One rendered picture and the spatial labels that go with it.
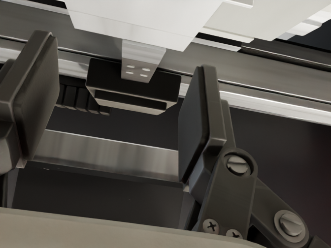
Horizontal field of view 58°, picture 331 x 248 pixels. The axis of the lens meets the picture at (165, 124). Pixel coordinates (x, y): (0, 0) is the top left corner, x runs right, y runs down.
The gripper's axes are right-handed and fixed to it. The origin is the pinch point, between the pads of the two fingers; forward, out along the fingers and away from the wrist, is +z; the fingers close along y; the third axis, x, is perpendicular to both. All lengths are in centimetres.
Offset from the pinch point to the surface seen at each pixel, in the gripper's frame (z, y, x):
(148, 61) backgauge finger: 14.8, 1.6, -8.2
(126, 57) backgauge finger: 14.9, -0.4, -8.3
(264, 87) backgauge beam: 28.0, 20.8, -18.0
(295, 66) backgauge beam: 31.4, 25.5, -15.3
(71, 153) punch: 3.3, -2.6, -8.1
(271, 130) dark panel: 42, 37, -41
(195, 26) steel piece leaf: 9.1, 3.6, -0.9
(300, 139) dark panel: 42, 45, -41
